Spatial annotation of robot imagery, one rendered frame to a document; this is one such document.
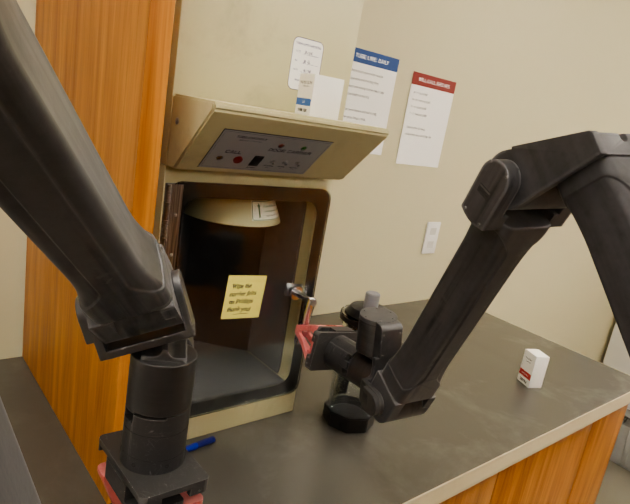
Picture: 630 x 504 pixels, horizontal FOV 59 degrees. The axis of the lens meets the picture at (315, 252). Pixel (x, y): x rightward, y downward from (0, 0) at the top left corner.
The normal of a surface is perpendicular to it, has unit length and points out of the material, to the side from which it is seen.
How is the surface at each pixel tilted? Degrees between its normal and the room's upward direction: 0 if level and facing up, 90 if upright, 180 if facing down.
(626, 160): 52
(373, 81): 90
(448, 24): 90
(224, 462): 0
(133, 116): 90
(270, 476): 0
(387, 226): 90
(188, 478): 1
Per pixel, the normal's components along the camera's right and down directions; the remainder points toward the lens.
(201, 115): -0.76, 0.04
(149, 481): 0.17, -0.96
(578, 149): -0.90, 0.06
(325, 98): 0.46, 0.29
